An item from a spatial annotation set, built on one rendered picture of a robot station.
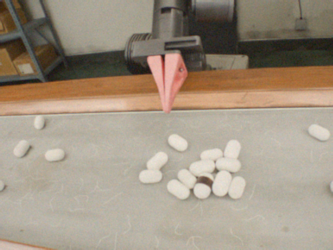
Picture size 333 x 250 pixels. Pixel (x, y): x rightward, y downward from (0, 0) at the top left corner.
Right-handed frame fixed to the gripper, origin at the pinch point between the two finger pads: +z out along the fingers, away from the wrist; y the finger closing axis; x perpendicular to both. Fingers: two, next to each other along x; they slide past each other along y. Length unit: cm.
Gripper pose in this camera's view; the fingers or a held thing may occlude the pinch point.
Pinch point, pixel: (166, 106)
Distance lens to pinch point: 38.2
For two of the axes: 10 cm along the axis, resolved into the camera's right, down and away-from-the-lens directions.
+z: -0.4, 9.8, -2.0
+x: 2.3, 2.0, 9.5
